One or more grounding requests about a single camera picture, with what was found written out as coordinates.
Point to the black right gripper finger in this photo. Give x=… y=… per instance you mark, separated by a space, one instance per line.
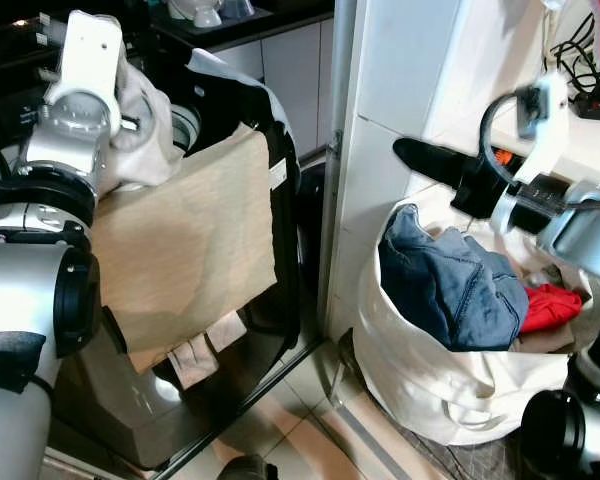
x=430 y=160

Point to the pale beige garment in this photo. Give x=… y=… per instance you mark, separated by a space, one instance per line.
x=148 y=120

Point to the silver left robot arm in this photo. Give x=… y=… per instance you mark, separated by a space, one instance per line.
x=25 y=280

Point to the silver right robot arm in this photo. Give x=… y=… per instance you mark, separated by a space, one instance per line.
x=585 y=235

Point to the white cabinet with countertop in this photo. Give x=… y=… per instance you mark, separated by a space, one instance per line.
x=400 y=90

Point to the blue denim jeans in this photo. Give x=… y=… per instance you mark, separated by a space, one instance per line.
x=450 y=280

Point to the red garment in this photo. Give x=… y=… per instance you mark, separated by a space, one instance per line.
x=550 y=305

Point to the black power strip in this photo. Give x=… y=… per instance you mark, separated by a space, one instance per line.
x=598 y=100

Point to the white kitchen cabinet dark top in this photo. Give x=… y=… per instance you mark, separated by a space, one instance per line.
x=290 y=70

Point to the white canvas laundry bag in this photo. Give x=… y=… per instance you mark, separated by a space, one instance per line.
x=430 y=390

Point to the white jar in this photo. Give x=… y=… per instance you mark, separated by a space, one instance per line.
x=195 y=12

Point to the black robot foot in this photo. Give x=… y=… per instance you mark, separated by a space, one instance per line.
x=245 y=468

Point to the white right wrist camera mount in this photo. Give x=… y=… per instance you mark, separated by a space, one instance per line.
x=548 y=140

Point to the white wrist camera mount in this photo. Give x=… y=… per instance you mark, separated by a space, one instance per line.
x=92 y=50
x=548 y=140

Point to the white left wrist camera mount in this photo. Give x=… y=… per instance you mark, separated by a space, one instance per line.
x=92 y=50

